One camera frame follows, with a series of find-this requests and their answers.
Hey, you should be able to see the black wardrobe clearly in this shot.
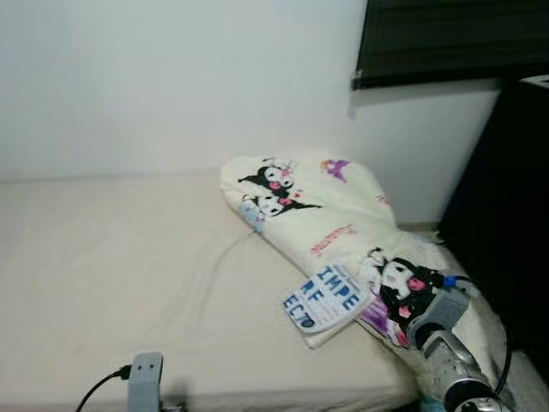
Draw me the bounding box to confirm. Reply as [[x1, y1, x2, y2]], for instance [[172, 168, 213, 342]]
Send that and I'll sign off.
[[437, 76, 549, 379]]

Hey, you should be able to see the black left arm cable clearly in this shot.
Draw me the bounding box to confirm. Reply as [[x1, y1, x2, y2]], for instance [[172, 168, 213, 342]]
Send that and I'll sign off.
[[75, 365, 134, 412]]

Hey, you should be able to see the black window blind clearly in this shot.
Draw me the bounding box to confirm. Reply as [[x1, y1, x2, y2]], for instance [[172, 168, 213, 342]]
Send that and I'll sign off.
[[352, 0, 549, 91]]

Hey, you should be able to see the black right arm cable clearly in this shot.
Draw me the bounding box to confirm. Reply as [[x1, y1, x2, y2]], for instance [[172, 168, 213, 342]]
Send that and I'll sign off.
[[442, 273, 513, 397]]

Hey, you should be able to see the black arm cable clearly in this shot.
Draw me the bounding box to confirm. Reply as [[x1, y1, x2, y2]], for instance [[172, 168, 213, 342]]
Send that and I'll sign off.
[[442, 273, 513, 397], [75, 365, 134, 412]]

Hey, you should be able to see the bed with beige sheet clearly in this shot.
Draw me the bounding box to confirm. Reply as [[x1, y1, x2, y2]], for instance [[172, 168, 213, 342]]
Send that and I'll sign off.
[[0, 172, 549, 412]]

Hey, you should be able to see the white booklet with blue letters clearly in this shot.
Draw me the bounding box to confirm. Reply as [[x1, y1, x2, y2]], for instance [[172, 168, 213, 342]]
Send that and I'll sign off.
[[283, 257, 374, 336]]

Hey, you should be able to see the cream cartoon print blanket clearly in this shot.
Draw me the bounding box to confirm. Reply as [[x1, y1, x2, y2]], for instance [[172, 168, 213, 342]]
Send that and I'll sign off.
[[219, 154, 516, 404]]

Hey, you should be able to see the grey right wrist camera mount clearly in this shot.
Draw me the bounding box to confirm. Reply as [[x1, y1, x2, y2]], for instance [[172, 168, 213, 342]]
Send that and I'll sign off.
[[412, 288, 471, 340]]

